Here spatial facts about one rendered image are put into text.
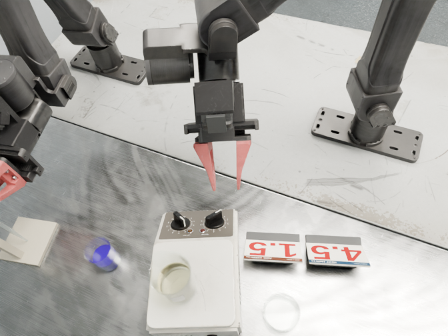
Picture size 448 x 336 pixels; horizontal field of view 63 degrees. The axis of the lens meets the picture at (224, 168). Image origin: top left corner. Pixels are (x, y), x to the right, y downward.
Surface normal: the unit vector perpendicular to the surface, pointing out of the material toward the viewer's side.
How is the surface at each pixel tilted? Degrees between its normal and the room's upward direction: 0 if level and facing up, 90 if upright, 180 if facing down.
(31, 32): 89
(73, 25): 105
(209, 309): 0
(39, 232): 0
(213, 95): 41
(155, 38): 8
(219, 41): 90
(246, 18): 90
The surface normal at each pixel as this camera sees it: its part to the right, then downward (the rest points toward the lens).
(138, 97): -0.09, -0.51
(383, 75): 0.06, 0.74
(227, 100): -0.06, 0.17
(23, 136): 0.98, 0.13
